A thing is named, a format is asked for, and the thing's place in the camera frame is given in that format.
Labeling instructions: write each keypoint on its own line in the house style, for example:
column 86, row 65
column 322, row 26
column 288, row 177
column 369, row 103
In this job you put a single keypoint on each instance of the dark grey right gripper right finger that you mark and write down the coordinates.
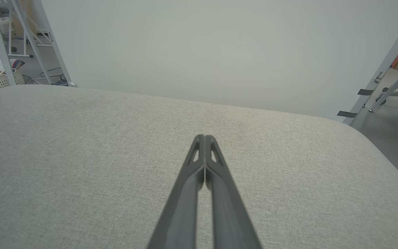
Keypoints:
column 233, row 214

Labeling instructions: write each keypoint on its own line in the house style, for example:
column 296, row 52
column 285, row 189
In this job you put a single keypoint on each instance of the thin grey frame brace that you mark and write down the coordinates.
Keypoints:
column 30, row 40
column 396, row 84

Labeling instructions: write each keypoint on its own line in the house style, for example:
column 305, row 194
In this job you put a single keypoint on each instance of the white metal rack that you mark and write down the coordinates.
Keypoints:
column 10, row 34

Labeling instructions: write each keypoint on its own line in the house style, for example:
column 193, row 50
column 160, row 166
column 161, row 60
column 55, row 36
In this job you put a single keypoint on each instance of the grey fabric sofa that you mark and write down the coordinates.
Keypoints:
column 81, row 173

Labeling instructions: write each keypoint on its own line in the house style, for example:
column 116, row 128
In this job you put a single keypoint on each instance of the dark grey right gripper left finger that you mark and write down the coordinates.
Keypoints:
column 180, row 214

